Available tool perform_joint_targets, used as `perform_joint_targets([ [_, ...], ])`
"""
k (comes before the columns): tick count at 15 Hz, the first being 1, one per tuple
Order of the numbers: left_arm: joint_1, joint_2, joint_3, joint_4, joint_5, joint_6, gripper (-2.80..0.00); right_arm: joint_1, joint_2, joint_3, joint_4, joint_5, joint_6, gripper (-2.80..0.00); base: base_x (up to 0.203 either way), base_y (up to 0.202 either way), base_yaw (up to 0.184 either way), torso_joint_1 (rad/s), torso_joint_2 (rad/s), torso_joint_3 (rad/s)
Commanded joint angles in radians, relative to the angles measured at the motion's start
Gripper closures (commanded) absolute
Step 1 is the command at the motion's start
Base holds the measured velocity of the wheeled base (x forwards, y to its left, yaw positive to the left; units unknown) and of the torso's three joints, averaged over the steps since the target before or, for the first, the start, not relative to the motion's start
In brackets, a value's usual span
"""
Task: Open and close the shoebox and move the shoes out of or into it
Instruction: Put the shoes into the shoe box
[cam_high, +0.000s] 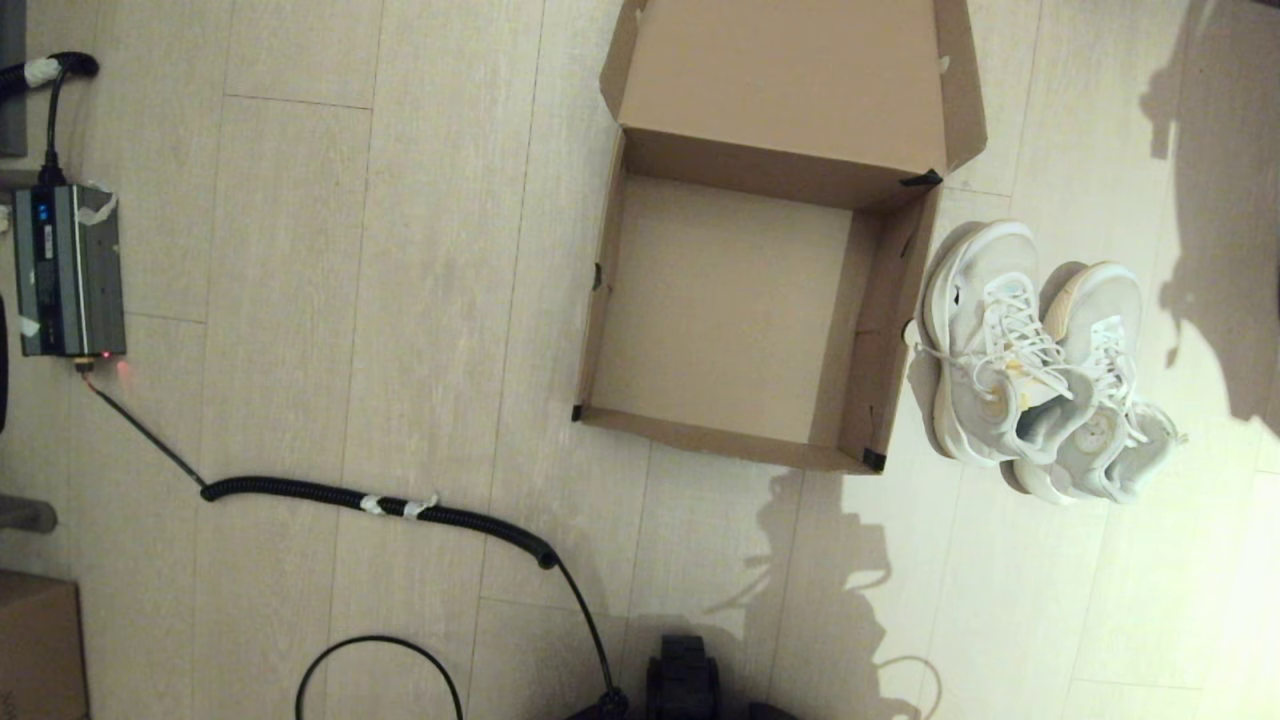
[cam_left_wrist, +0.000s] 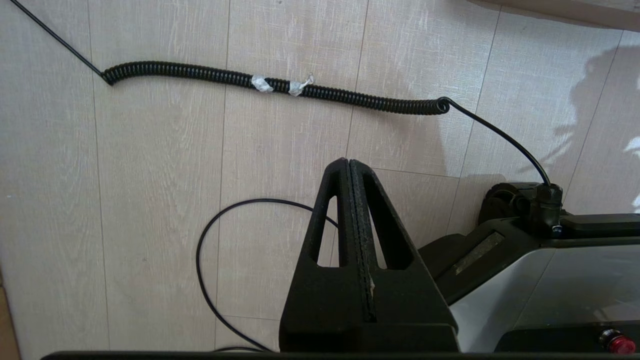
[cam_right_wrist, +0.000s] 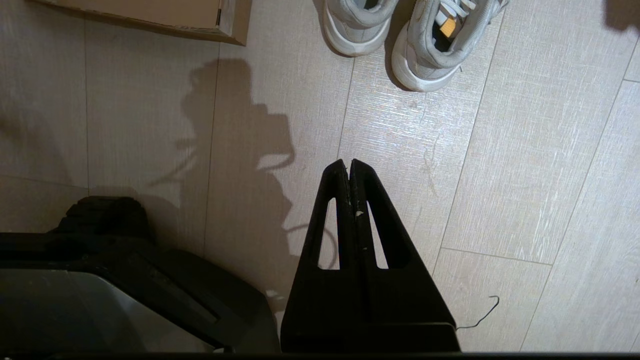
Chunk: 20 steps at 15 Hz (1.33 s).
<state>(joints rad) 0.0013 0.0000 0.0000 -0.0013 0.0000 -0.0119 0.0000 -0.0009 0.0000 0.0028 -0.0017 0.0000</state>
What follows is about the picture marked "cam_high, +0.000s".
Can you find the brown cardboard shoe box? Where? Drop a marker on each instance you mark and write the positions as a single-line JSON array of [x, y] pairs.
[[720, 300]]

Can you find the white sneaker black side mark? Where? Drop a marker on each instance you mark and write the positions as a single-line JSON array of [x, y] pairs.
[[975, 330]]

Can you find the white sneaker tan toe edge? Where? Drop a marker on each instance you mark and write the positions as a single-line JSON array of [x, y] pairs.
[[1105, 300]]

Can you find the small brown cardboard box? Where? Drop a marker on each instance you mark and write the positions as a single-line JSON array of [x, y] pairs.
[[40, 650]]

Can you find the black ridged robot part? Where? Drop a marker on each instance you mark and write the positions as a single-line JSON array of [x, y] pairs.
[[683, 680]]

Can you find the grey power supply unit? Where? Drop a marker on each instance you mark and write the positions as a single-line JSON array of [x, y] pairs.
[[70, 280]]

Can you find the grey metal foot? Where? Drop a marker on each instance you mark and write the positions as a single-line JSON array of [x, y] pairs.
[[25, 514]]

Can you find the dark flat panel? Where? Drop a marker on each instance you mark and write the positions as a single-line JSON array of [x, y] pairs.
[[10, 80]]

